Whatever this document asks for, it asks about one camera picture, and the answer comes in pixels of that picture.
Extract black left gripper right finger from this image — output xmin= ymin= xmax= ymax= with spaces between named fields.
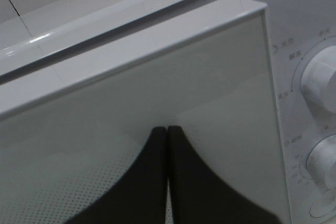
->
xmin=167 ymin=126 xmax=280 ymax=223

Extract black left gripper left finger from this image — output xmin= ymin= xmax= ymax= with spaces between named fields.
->
xmin=67 ymin=126 xmax=167 ymax=224

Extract white microwave door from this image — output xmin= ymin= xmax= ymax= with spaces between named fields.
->
xmin=1 ymin=0 xmax=291 ymax=223

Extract upper white power knob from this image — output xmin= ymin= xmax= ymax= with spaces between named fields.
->
xmin=300 ymin=46 xmax=335 ymax=113

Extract white timer knob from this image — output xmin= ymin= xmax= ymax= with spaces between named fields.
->
xmin=306 ymin=135 xmax=335 ymax=188

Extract round white door button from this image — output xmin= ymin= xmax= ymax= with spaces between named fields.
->
xmin=309 ymin=189 xmax=335 ymax=218

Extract white microwave oven body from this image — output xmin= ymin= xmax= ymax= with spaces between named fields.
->
xmin=1 ymin=0 xmax=335 ymax=223

